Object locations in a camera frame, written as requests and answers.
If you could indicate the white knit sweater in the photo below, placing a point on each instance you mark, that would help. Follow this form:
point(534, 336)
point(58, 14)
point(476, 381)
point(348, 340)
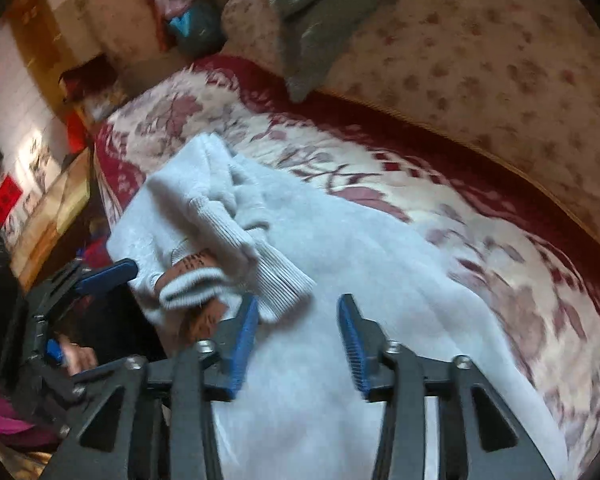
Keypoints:
point(330, 240)

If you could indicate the wooden table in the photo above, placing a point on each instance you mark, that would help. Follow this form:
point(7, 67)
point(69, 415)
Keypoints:
point(55, 210)

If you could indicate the person's left hand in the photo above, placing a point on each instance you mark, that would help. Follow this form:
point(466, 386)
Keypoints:
point(80, 356)

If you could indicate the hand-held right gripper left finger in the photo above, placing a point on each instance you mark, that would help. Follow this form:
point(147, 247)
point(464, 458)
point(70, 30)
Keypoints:
point(242, 347)

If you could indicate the red white floral blanket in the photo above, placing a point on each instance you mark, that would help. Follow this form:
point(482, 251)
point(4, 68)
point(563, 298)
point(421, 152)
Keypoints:
point(480, 240)

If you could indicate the red paper wall sign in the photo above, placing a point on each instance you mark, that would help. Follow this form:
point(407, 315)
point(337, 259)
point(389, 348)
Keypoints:
point(5, 200)

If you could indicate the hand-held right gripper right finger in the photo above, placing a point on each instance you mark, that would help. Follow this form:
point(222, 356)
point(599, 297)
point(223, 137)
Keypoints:
point(356, 347)

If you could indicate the beige floral cloth cover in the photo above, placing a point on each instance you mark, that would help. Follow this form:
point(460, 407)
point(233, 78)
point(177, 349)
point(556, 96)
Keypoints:
point(110, 10)

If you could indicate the orange red object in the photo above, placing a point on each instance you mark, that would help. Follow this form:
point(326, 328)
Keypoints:
point(75, 132)

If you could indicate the wooden cabinet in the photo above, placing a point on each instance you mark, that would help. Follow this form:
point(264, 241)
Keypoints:
point(35, 45)

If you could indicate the beige floral sofa backrest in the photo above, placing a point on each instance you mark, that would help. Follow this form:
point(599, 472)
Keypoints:
point(480, 60)

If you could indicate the blue and black bag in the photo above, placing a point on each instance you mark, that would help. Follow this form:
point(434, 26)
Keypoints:
point(195, 27)

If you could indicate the grey green cloth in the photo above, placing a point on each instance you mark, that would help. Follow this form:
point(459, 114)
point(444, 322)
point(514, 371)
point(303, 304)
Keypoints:
point(315, 45)

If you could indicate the person's left forearm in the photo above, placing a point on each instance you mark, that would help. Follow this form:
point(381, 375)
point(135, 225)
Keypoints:
point(0, 410)

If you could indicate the dark bag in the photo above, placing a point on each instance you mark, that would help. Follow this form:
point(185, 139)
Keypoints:
point(90, 77)

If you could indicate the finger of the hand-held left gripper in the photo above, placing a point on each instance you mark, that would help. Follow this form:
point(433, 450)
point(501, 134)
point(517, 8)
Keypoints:
point(107, 274)
point(97, 372)

